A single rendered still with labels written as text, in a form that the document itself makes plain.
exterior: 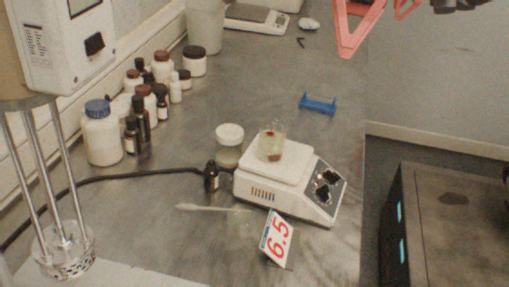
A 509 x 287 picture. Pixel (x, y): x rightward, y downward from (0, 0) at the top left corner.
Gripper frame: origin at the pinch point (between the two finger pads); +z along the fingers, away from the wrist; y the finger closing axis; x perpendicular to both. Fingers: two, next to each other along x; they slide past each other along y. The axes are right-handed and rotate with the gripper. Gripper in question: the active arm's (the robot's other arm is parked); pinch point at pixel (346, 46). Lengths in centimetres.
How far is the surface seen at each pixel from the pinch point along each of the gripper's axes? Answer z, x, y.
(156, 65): 7, 46, 49
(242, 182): 24.8, 12.6, 22.3
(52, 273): 33.2, 25.9, -11.3
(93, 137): 24, 43, 22
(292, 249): 32.9, 0.5, 17.5
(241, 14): -19, 41, 102
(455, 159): 19, -72, 189
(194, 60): 3, 41, 62
